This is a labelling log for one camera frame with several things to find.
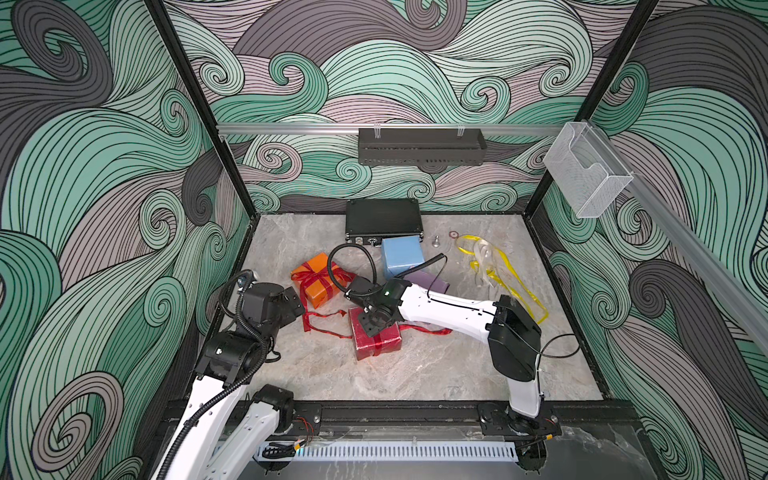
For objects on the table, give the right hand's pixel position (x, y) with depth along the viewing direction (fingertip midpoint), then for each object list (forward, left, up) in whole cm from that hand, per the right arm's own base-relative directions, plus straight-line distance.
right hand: (368, 326), depth 83 cm
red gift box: (-4, -5, 0) cm, 7 cm away
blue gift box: (+28, -11, -3) cm, 30 cm away
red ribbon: (+16, +21, +1) cm, 26 cm away
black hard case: (+43, 0, -2) cm, 43 cm away
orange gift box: (+11, +16, +1) cm, 19 cm away
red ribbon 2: (-3, -2, +1) cm, 4 cm away
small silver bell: (+34, -24, -5) cm, 42 cm away
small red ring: (+40, -33, -7) cm, 52 cm away
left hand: (0, +21, +16) cm, 27 cm away
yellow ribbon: (+27, -44, -6) cm, 52 cm away
